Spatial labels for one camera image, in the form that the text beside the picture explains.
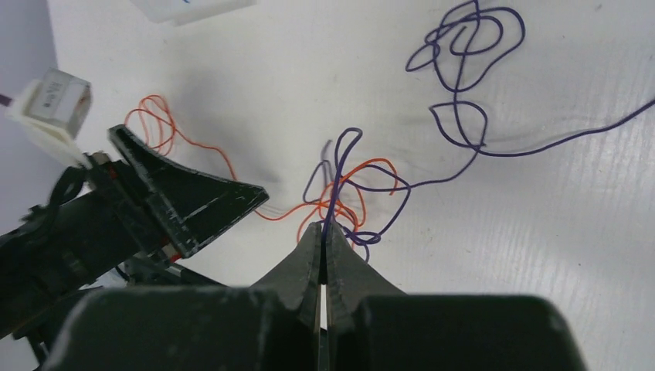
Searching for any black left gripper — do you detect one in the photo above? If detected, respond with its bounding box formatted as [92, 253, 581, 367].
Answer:
[1, 125, 269, 367]

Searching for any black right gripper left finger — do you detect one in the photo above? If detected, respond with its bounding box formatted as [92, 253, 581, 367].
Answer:
[43, 223, 321, 370]

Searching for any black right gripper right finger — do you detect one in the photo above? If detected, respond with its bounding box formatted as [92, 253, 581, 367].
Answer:
[324, 225, 586, 370]

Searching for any clear plastic bin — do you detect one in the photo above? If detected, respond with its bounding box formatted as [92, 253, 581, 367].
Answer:
[131, 0, 257, 26]

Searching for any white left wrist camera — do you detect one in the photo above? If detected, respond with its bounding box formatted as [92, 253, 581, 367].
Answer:
[6, 68, 93, 168]

